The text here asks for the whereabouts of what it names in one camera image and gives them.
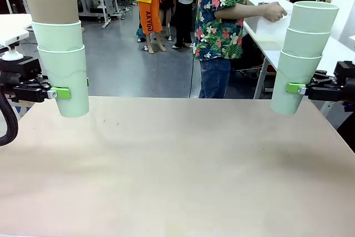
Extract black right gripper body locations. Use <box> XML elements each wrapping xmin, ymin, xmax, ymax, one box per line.
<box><xmin>334</xmin><ymin>60</ymin><xmax>355</xmax><ymax>102</ymax></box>

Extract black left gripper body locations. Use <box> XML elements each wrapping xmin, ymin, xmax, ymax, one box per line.
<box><xmin>0</xmin><ymin>57</ymin><xmax>42</xmax><ymax>98</ymax></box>

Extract light green plastic cup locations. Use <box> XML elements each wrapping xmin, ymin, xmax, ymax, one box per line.
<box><xmin>31</xmin><ymin>19</ymin><xmax>83</xmax><ymax>53</ymax></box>
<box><xmin>282</xmin><ymin>26</ymin><xmax>333</xmax><ymax>59</ymax></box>
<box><xmin>37</xmin><ymin>44</ymin><xmax>90</xmax><ymax>118</ymax></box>
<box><xmin>289</xmin><ymin>1</ymin><xmax>340</xmax><ymax>34</ymax></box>
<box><xmin>270</xmin><ymin>49</ymin><xmax>324</xmax><ymax>115</ymax></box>

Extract brown plastic cup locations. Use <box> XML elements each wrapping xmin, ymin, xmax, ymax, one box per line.
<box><xmin>24</xmin><ymin>0</ymin><xmax>79</xmax><ymax>24</ymax></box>

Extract white plastic basket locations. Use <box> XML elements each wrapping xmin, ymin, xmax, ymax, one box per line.
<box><xmin>246</xmin><ymin>0</ymin><xmax>293</xmax><ymax>43</ymax></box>

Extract person's right forearm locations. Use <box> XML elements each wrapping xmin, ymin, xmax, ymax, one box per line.
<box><xmin>215</xmin><ymin>3</ymin><xmax>268</xmax><ymax>20</ymax></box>

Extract large white table with basket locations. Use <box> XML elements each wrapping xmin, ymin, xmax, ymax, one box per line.
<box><xmin>242</xmin><ymin>22</ymin><xmax>355</xmax><ymax>100</ymax></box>

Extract person's right hand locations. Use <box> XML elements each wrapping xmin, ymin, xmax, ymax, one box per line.
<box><xmin>263</xmin><ymin>1</ymin><xmax>288</xmax><ymax>23</ymax></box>

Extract white side table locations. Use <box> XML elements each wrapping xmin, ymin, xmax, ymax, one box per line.
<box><xmin>0</xmin><ymin>13</ymin><xmax>33</xmax><ymax>47</ymax></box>

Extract blue jeans legs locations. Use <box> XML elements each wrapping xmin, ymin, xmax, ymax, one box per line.
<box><xmin>199</xmin><ymin>58</ymin><xmax>231</xmax><ymax>99</ymax></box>

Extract floral hawaiian shirt torso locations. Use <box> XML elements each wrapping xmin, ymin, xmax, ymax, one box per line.
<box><xmin>192</xmin><ymin>0</ymin><xmax>247</xmax><ymax>60</ymax></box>

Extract mannequin yellow jacket orange shorts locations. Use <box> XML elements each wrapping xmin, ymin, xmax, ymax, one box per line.
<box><xmin>125</xmin><ymin>0</ymin><xmax>167</xmax><ymax>54</ymax></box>

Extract mannequin in black clothes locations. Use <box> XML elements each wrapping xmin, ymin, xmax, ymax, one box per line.
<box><xmin>166</xmin><ymin>0</ymin><xmax>200</xmax><ymax>49</ymax></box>

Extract left arm black cable sleeve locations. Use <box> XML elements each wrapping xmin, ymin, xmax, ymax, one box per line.
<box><xmin>0</xmin><ymin>84</ymin><xmax>19</xmax><ymax>147</ymax></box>

